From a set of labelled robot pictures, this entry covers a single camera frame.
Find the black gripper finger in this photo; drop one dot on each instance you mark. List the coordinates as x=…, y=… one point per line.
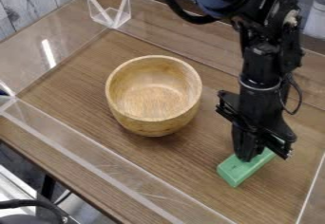
x=247, y=143

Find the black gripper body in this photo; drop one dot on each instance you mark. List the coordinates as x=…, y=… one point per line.
x=256, y=111

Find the green rectangular block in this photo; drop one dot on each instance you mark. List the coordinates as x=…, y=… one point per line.
x=235, y=171

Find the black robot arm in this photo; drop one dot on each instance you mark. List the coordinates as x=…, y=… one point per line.
x=267, y=25

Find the brown wooden bowl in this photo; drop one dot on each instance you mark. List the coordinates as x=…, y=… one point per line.
x=153, y=93

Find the white cylinder container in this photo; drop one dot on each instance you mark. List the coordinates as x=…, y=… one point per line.
x=314, y=26

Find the clear acrylic tray walls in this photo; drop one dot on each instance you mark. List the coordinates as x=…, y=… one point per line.
x=151, y=180

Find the black table leg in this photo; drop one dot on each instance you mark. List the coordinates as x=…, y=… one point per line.
x=48, y=187

